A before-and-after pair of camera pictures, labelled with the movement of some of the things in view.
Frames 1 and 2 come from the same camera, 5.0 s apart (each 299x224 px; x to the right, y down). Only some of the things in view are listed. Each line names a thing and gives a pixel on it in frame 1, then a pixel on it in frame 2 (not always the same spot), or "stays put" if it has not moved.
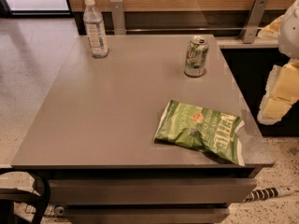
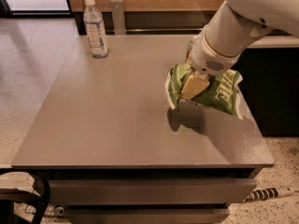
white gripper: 290,32 to 207,56
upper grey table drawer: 113,191 stays put
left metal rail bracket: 118,18 stays put
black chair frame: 9,195 stays put
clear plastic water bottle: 93,22 stays put
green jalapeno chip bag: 214,133 to 222,91
